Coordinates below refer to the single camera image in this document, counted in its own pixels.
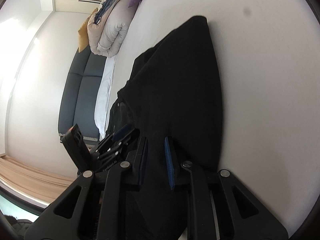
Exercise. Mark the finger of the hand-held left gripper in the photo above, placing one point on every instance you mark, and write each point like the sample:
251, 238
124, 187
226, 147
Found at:
122, 132
122, 146

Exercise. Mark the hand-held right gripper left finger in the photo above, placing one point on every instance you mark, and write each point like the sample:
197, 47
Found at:
143, 162

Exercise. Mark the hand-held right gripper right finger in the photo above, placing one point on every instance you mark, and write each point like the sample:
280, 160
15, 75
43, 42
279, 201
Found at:
168, 165

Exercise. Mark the black denim pants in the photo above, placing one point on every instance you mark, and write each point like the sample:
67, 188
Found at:
175, 92

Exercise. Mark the grey padded headboard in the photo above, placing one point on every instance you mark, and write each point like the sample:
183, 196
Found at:
80, 100

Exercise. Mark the beige curtain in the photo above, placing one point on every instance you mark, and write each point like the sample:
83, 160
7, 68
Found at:
30, 172

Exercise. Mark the yellow pillow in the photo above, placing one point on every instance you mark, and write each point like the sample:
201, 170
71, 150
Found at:
83, 37

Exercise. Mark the folded beige duvet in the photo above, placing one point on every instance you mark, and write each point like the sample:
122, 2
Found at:
112, 30

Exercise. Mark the bed with white sheet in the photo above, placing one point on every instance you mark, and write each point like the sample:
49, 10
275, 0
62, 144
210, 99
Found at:
250, 80

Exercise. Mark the blue-grey folded cloth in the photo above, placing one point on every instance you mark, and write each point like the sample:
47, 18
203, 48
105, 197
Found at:
106, 5

